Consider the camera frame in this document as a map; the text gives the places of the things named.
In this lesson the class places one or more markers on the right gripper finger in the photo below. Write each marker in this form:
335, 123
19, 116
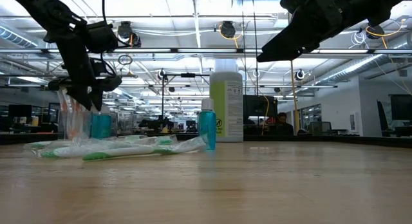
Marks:
305, 31

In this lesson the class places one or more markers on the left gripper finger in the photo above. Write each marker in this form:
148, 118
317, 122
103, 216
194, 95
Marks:
80, 95
96, 97

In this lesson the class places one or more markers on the green toothbrush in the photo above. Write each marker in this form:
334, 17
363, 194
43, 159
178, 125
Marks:
38, 145
64, 151
128, 151
165, 141

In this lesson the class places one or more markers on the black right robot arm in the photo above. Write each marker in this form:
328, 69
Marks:
389, 2

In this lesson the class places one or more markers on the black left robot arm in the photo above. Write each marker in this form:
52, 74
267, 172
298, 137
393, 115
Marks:
42, 11

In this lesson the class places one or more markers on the clear plastic bag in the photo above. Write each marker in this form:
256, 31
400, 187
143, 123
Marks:
124, 124

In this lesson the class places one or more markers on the small yellow object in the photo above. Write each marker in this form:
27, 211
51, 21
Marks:
34, 121

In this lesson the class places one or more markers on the small dark monitor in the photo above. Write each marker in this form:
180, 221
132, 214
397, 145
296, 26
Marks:
19, 110

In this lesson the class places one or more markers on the long horizontal light bar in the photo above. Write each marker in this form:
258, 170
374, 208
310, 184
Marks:
161, 51

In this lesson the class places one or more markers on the black monitor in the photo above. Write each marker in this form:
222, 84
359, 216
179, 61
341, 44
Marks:
257, 105

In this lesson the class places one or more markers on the person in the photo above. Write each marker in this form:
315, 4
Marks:
282, 125

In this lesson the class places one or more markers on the grey mesh chair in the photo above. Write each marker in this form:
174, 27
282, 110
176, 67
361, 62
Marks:
322, 127

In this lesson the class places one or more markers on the white green wipes canister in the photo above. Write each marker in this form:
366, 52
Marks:
230, 98

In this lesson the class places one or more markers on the large dark monitor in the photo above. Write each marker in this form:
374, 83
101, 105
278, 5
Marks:
402, 108

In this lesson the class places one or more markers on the black office chair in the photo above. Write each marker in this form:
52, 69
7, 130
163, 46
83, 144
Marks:
382, 117

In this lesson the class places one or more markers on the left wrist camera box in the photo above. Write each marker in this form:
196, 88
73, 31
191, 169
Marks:
101, 37

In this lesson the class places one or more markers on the silver ventilation duct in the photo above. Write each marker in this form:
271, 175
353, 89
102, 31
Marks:
354, 68

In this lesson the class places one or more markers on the black camera gantry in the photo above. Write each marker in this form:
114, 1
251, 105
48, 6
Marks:
188, 75

